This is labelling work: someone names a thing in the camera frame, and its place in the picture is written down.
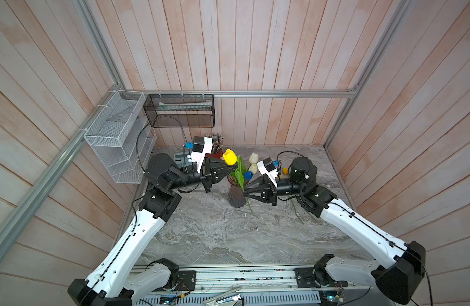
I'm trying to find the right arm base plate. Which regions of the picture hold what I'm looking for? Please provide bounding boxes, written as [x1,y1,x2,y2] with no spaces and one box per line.
[294,267,348,288]

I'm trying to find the black wire mesh basket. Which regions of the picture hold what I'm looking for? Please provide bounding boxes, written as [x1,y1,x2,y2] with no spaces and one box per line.
[143,93,216,128]

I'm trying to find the bundle of pencils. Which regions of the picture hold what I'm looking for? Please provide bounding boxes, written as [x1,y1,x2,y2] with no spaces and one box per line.
[205,133,223,154]

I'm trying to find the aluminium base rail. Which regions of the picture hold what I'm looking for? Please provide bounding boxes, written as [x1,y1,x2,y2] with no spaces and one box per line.
[85,263,406,297]

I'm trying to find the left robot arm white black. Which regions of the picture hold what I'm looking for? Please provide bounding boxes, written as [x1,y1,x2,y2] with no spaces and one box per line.
[67,153,238,305]

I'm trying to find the white tulip lower right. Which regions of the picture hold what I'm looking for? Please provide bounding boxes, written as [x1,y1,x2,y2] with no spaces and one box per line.
[248,163,258,175]

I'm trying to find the blue tulip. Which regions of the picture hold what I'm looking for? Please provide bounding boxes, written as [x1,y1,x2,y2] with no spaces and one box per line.
[243,171,253,181]

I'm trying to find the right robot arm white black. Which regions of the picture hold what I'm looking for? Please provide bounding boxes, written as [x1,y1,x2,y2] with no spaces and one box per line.
[243,157,428,305]

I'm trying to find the grey calculator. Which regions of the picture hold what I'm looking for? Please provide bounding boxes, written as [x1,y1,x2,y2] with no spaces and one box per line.
[174,152,191,167]

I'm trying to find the dark red ribbed glass vase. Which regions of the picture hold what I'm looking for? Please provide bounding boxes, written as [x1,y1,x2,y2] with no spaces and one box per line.
[227,175,246,208]

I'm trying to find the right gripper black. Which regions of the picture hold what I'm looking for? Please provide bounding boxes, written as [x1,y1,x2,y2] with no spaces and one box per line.
[244,178,306,210]

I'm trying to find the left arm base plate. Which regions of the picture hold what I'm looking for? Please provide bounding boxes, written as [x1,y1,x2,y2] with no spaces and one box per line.
[156,270,197,292]

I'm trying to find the red metal pencil bucket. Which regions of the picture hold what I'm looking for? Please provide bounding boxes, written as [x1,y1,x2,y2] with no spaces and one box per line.
[207,149,223,159]

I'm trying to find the white tulip tall right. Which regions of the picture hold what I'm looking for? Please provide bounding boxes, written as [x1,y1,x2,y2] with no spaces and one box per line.
[248,152,259,164]

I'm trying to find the yellow tulip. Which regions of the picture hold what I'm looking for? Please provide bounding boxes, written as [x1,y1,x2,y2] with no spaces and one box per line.
[290,199,304,224]
[222,148,255,217]

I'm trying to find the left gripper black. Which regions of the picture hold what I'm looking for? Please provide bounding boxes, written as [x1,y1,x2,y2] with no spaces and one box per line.
[168,156,238,193]

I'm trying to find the white wire mesh shelf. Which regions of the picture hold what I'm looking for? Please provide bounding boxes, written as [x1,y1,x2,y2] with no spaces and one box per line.
[84,90,157,184]

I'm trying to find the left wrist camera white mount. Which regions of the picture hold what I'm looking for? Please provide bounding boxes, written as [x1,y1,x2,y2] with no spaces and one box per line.
[185,136,213,173]

